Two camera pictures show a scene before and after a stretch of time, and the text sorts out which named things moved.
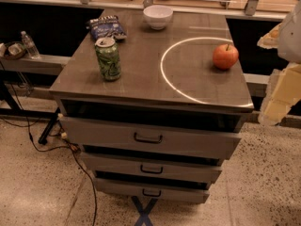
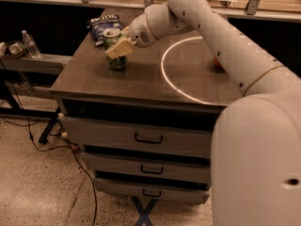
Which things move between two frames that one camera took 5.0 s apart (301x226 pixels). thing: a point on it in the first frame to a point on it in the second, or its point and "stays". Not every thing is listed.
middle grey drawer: (139, 166) stays
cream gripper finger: (271, 40) to (125, 30)
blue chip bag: (105, 26) stays
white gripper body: (291, 38) to (139, 30)
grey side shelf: (44, 64) stays
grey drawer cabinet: (153, 112) stays
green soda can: (108, 57) to (111, 36)
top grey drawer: (151, 138) stays
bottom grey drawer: (155, 190) stays
